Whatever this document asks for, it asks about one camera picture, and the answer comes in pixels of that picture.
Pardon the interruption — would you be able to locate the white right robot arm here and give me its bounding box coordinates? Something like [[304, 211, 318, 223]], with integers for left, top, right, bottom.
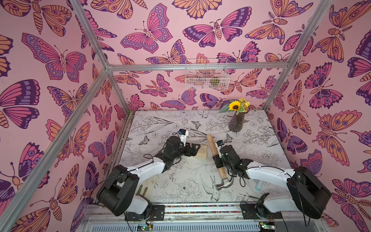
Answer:
[[210, 141, 330, 219]]

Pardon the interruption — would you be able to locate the aluminium cage frame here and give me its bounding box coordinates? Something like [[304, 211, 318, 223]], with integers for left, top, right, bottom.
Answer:
[[0, 0, 332, 232]]

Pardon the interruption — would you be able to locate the small wooden nail block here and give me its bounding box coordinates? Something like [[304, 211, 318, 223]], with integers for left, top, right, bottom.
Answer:
[[195, 145, 208, 159]]

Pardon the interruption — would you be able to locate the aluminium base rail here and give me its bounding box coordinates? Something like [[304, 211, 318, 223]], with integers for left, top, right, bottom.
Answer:
[[78, 202, 331, 232]]

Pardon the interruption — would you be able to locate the yellow artificial sunflower bunch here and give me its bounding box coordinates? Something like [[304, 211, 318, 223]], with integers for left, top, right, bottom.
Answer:
[[219, 98, 251, 115]]

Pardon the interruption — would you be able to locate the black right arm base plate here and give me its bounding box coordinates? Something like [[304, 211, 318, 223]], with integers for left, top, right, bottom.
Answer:
[[240, 202, 283, 220]]

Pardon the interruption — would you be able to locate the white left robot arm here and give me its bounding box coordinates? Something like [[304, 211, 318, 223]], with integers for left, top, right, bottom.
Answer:
[[96, 136, 201, 219]]

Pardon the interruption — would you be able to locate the wooden handled claw hammer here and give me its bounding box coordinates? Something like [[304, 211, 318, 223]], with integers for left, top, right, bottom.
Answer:
[[206, 134, 233, 190]]

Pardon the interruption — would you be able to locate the light blue plastic tube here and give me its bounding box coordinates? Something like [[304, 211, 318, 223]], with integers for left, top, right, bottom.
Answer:
[[255, 180, 264, 191]]

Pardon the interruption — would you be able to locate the ribbed purple glass vase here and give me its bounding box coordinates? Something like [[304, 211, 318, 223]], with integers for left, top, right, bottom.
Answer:
[[228, 113, 246, 132]]

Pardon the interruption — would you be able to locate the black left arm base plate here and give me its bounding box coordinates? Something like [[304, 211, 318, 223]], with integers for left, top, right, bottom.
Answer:
[[125, 205, 165, 221]]

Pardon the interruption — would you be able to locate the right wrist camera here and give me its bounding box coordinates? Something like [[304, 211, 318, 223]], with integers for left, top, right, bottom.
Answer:
[[215, 140, 225, 148]]

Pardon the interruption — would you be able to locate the white wire wall basket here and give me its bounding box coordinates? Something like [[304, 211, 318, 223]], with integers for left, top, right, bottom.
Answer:
[[184, 63, 230, 91]]

